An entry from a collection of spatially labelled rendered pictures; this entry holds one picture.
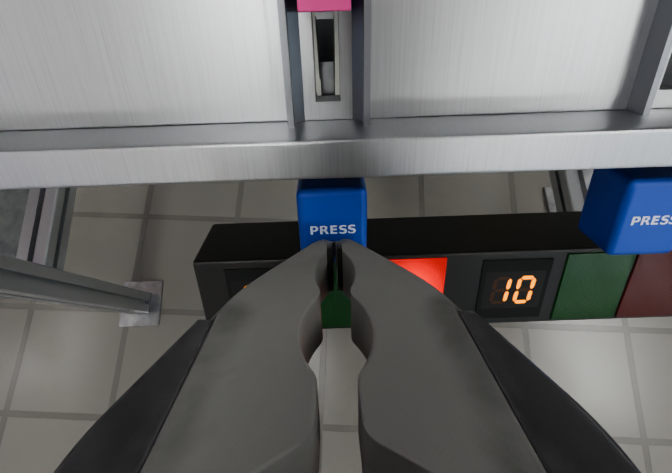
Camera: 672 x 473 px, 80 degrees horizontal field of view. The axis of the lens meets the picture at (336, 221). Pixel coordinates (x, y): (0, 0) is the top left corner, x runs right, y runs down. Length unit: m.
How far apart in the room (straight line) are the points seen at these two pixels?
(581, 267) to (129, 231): 0.89
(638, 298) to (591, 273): 0.03
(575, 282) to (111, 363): 0.86
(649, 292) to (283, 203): 0.75
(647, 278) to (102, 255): 0.93
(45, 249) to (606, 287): 0.61
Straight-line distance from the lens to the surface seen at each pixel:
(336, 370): 0.84
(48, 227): 0.66
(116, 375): 0.95
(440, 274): 0.18
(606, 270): 0.21
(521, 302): 0.20
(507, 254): 0.19
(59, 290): 0.68
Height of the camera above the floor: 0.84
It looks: 73 degrees down
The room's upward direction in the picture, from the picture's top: 2 degrees counter-clockwise
